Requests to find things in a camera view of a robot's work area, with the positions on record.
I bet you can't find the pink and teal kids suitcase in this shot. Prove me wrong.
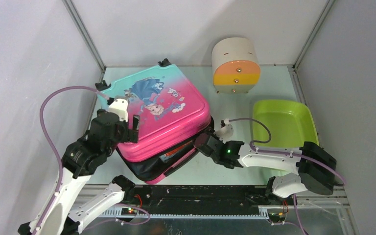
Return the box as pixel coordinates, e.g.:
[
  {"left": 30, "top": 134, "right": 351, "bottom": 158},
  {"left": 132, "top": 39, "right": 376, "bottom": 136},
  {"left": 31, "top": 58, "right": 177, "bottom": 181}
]
[{"left": 95, "top": 59, "right": 214, "bottom": 185}]

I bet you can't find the red white tie-dye garment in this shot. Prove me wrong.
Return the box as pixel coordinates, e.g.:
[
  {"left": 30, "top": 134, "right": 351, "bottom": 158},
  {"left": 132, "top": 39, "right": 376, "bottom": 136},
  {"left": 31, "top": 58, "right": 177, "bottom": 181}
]
[{"left": 162, "top": 144, "right": 187, "bottom": 161}]

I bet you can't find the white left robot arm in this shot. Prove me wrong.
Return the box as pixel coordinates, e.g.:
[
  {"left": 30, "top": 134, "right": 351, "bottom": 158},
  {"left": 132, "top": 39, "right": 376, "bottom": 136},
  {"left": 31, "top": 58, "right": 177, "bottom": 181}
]
[{"left": 18, "top": 109, "right": 140, "bottom": 235}]

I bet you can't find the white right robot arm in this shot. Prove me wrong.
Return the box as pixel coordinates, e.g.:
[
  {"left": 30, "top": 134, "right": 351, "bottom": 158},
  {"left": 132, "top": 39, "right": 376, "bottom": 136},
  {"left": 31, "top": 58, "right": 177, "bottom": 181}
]
[{"left": 194, "top": 132, "right": 337, "bottom": 205}]

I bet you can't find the beige orange round storage box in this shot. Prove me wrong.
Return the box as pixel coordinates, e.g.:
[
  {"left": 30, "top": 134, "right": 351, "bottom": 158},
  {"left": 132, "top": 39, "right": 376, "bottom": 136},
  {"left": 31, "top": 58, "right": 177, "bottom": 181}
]
[{"left": 211, "top": 37, "right": 261, "bottom": 94}]

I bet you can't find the green plastic bin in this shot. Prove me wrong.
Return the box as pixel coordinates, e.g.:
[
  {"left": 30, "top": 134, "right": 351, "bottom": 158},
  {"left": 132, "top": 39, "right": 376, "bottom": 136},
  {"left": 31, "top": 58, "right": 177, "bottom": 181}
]
[{"left": 252, "top": 99, "right": 319, "bottom": 148}]

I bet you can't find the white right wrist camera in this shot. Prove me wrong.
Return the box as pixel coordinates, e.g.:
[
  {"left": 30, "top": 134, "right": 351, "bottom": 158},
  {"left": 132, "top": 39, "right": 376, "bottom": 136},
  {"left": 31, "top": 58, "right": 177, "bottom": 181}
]
[{"left": 214, "top": 120, "right": 234, "bottom": 141}]

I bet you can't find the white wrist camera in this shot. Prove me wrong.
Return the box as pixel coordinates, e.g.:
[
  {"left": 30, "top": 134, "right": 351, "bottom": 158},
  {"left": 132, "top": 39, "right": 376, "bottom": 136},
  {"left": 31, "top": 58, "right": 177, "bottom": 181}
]
[
  {"left": 107, "top": 96, "right": 129, "bottom": 122},
  {"left": 214, "top": 120, "right": 234, "bottom": 141}
]

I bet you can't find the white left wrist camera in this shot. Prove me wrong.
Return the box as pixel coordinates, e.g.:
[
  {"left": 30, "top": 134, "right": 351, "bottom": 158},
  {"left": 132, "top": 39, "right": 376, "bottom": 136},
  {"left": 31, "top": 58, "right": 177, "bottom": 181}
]
[{"left": 107, "top": 96, "right": 129, "bottom": 122}]

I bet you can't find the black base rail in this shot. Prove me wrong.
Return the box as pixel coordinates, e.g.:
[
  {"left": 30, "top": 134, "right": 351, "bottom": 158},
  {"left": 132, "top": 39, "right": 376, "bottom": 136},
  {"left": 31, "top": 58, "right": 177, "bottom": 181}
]
[{"left": 105, "top": 184, "right": 298, "bottom": 216}]

